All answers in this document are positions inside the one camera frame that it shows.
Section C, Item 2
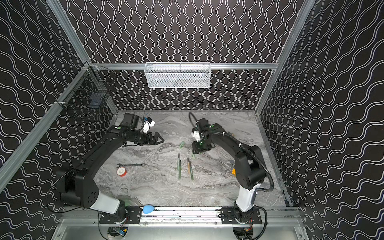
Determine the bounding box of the black wire mesh basket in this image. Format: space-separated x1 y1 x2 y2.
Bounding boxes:
59 64 118 122

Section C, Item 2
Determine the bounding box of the metal wrench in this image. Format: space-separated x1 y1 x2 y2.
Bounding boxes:
117 163 146 168

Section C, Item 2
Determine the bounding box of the white wire mesh basket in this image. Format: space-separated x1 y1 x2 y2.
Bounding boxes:
144 62 212 89

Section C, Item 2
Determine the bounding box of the red white tape roll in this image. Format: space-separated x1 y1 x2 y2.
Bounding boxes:
117 167 127 177

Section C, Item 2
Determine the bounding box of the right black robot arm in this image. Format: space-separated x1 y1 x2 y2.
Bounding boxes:
189 113 275 223

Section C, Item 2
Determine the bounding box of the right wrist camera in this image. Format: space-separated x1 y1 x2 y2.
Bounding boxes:
191 131 201 142

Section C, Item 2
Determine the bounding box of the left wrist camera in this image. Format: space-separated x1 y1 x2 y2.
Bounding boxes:
142 117 155 133

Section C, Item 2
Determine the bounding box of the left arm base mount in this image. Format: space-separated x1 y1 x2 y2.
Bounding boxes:
99 207 143 225

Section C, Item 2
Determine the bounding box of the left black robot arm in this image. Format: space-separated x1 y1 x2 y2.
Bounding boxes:
56 113 165 222

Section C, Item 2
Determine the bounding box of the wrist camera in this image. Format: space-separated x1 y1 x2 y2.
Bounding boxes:
191 131 201 142
142 117 155 133

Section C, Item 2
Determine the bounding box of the blue egg-shaped object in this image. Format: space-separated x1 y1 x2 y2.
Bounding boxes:
143 205 155 215

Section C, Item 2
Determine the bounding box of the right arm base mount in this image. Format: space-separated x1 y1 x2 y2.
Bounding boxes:
218 207 263 225

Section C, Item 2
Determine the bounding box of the aluminium front rail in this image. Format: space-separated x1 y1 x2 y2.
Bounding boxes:
60 207 301 228

